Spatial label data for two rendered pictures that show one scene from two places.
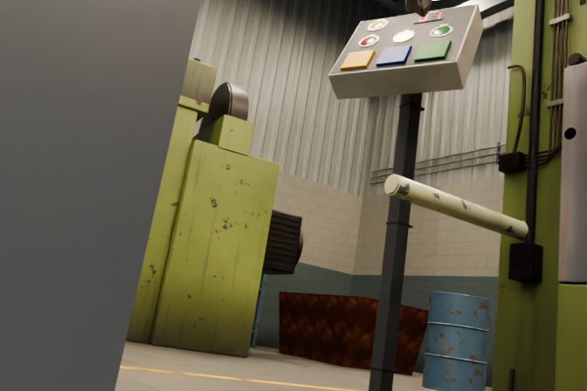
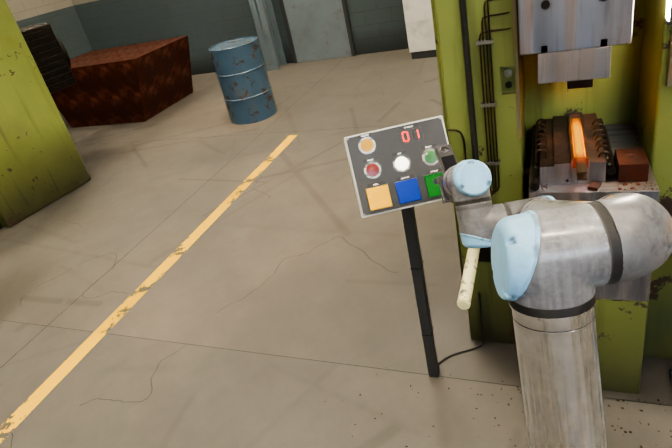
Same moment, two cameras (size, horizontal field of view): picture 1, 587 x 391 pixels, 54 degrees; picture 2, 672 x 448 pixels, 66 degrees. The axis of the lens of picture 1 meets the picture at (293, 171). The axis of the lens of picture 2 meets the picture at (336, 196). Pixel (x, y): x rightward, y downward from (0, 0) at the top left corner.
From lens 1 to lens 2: 1.73 m
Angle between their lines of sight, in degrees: 53
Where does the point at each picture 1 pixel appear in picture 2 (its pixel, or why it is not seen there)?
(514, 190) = not seen: hidden behind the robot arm
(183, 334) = (29, 201)
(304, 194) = not seen: outside the picture
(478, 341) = (262, 76)
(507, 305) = not seen: hidden behind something
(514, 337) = (478, 279)
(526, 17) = (456, 91)
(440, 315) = (228, 69)
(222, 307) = (44, 158)
